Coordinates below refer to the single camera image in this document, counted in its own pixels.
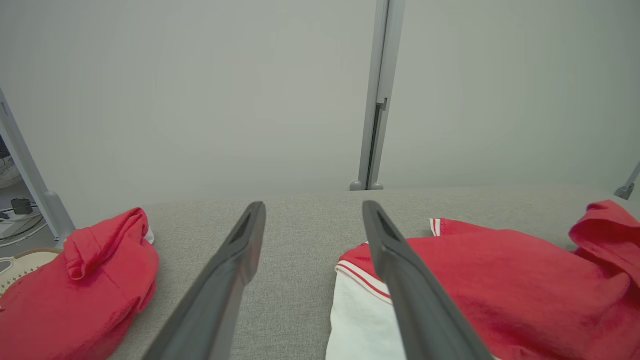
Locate grey metal partition post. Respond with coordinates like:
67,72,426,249
350,0,407,192
0,89,77,242
614,161,640,201

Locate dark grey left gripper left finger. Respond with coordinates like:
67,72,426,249
142,201,267,360

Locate red and white jersey garment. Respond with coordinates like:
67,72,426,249
326,200,640,360

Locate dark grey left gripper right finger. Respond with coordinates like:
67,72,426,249
362,200,494,360

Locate cream perforated basket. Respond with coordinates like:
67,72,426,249
0,248,63,296

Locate folded red garment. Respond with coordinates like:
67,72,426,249
0,207,161,360

